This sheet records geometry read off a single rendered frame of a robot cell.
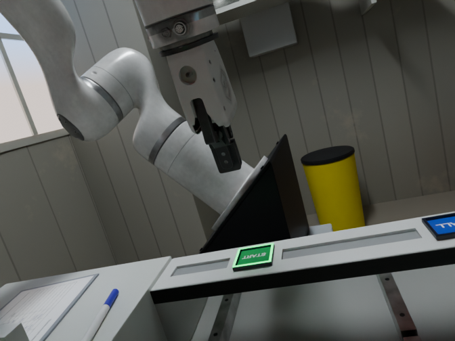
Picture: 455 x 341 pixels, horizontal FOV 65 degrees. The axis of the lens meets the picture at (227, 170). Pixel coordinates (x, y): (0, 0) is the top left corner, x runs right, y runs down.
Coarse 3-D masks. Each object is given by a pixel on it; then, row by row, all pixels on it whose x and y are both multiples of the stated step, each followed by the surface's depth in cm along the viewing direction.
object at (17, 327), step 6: (6, 324) 33; (12, 324) 33; (18, 324) 32; (0, 330) 32; (6, 330) 32; (12, 330) 32; (18, 330) 32; (24, 330) 33; (0, 336) 31; (6, 336) 31; (12, 336) 32; (18, 336) 32; (24, 336) 33
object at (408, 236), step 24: (432, 216) 49; (288, 240) 54; (312, 240) 52; (336, 240) 50; (360, 240) 49; (384, 240) 48; (408, 240) 45; (432, 240) 44; (192, 264) 56; (216, 264) 54; (288, 264) 48; (312, 264) 46; (336, 264) 45; (168, 288) 50
